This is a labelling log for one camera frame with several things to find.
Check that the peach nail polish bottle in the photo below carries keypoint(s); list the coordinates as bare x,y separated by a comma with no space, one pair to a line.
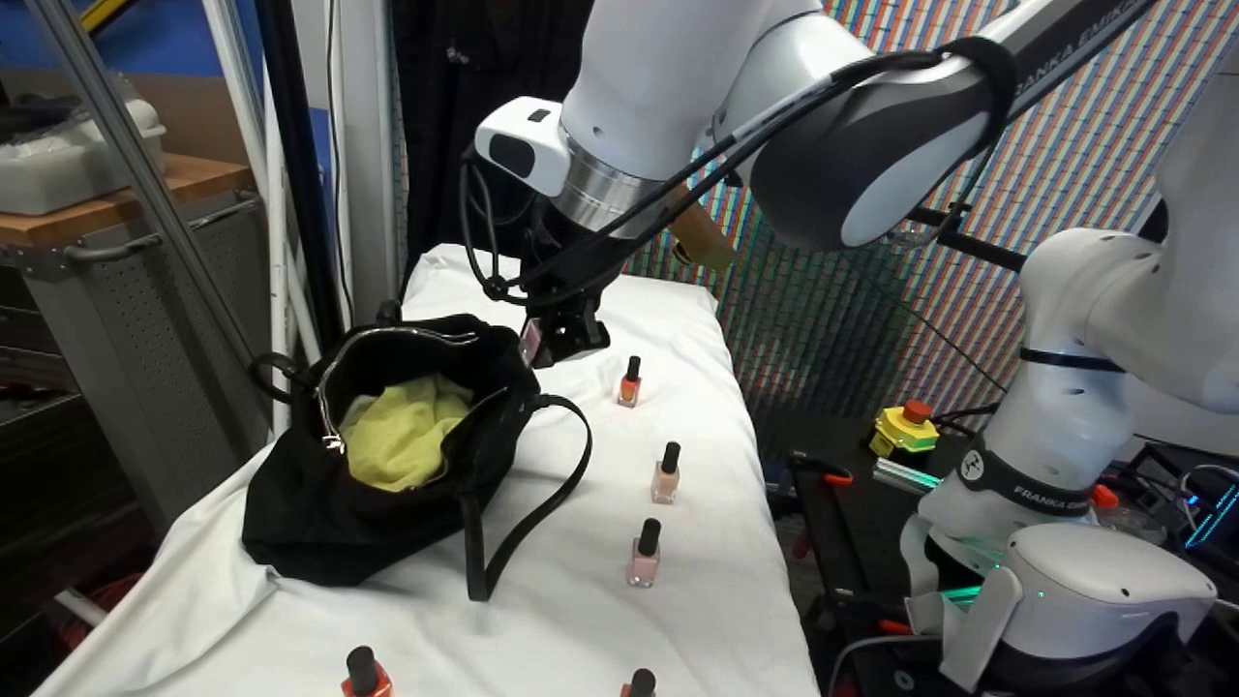
668,479

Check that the orange nail polish bottle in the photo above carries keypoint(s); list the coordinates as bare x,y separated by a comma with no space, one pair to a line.
365,676
629,386
641,683

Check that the grey cabinet wooden top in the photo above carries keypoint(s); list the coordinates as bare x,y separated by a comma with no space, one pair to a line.
119,348

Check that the white plastic bin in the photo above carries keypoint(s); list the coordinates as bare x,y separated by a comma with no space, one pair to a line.
59,168

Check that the yellow cloth bag lining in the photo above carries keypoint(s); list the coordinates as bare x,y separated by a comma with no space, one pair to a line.
402,430

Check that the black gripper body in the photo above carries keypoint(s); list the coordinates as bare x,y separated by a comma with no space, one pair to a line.
576,264

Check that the pale pink nail polish bottle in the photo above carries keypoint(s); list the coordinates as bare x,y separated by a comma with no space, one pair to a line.
643,564

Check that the white door frame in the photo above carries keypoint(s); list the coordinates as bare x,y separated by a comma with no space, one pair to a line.
363,155

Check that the grey metal strut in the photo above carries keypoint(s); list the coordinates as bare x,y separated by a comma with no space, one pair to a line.
148,193

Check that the tan wrist camera mount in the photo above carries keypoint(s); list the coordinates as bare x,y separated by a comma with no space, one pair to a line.
700,236

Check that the small teal box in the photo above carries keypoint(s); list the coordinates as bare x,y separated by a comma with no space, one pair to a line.
911,472

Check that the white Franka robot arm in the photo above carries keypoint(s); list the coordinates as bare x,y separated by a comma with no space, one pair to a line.
670,80

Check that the white tablecloth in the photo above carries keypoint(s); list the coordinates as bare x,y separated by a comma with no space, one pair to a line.
545,645

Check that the black vertical pole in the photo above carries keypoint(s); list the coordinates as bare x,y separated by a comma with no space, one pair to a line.
296,193

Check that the yellow emergency stop button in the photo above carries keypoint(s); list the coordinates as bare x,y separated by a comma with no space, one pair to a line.
903,427

